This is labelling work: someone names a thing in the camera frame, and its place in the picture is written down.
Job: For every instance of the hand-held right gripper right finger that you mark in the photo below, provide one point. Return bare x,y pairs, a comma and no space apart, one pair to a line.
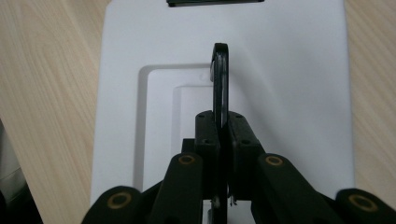
244,140

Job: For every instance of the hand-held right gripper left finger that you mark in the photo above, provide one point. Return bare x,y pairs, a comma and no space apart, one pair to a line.
207,140

